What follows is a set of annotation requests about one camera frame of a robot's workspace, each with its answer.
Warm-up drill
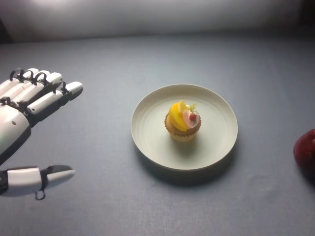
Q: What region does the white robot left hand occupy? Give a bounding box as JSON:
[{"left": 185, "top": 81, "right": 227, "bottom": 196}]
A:
[{"left": 0, "top": 68, "right": 84, "bottom": 200}]

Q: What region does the red toy apple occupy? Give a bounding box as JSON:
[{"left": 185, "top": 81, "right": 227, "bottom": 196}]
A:
[{"left": 293, "top": 129, "right": 315, "bottom": 178}]

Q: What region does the toy cupcake with fruit topping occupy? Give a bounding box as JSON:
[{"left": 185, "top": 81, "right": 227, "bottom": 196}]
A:
[{"left": 164, "top": 99, "right": 202, "bottom": 142}]

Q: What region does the round white plate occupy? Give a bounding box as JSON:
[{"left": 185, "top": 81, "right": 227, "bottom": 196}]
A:
[{"left": 130, "top": 84, "right": 239, "bottom": 172}]

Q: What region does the grey table cloth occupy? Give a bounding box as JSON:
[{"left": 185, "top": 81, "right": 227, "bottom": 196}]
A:
[{"left": 0, "top": 33, "right": 315, "bottom": 236}]

